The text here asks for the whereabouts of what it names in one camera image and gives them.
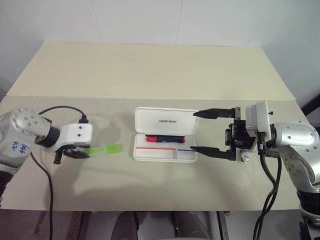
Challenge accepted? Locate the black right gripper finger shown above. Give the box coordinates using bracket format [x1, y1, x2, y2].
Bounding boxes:
[190, 146, 237, 162]
[192, 107, 236, 120]

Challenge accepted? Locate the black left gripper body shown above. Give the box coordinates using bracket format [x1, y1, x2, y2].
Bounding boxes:
[55, 143, 77, 155]

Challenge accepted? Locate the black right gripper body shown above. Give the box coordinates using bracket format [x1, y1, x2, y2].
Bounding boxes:
[224, 106, 257, 161]

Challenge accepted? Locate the red and black marker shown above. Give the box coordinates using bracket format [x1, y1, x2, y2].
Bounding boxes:
[144, 134, 187, 144]

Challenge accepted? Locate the white hinged pencil case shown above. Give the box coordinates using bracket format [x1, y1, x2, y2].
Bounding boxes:
[132, 106, 201, 164]

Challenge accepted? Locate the small white blue-spotted lump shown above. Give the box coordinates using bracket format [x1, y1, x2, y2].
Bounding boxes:
[239, 151, 251, 164]

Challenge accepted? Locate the wrinkled beige table cover sheet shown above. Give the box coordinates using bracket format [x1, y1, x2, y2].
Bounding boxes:
[0, 94, 309, 212]

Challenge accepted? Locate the dark metal table leg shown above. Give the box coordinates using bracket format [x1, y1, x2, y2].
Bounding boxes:
[216, 211, 232, 240]

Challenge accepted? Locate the dark rounded shape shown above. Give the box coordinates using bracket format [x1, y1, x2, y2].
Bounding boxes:
[113, 211, 141, 240]
[171, 211, 214, 240]

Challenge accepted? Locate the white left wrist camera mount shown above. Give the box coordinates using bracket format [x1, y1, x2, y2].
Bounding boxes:
[60, 123, 94, 152]

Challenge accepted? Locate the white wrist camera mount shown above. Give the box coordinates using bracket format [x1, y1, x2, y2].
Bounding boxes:
[60, 123, 94, 152]
[234, 100, 274, 156]

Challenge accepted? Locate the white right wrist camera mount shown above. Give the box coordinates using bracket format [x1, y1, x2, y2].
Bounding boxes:
[234, 100, 274, 156]

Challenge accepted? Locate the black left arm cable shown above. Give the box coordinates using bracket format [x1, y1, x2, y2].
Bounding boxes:
[29, 105, 89, 240]

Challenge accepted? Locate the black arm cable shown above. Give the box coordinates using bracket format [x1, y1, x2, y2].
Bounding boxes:
[29, 105, 89, 240]
[251, 143, 284, 240]

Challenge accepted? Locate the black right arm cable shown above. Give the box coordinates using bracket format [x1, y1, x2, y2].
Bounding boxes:
[251, 143, 284, 240]

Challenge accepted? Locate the black frame beside table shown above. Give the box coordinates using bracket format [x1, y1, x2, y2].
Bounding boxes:
[300, 91, 320, 116]

